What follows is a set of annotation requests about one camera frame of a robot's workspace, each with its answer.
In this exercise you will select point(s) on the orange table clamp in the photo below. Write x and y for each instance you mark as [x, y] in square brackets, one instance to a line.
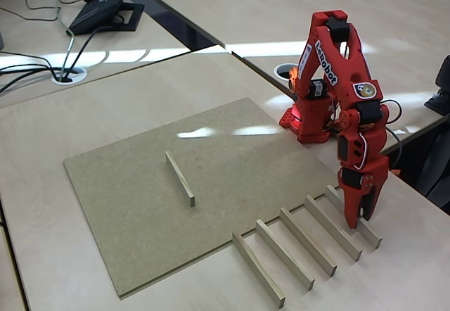
[293, 79]

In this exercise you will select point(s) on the black desk phone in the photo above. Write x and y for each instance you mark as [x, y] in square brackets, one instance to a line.
[93, 13]

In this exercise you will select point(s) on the brown fibreboard sheet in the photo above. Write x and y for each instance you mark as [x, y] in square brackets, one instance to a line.
[140, 219]

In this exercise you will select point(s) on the red robot arm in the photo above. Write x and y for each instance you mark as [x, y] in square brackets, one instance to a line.
[348, 64]

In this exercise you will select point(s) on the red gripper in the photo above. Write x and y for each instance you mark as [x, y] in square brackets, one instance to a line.
[356, 187]

